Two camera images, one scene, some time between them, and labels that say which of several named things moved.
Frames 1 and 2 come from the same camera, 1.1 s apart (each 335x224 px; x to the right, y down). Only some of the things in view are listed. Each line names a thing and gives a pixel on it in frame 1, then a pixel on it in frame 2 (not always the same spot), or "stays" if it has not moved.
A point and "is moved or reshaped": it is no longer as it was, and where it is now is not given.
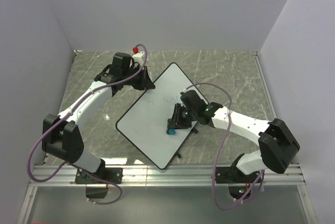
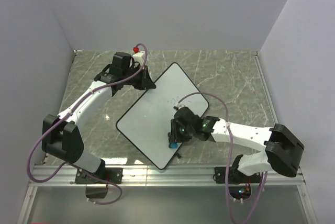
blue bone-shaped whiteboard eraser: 171,131 is moved or reshaped
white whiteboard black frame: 145,122 stays
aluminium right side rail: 264,84 stays
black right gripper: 177,122 -> 175,136
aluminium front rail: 63,176 stays
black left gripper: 146,82 stays
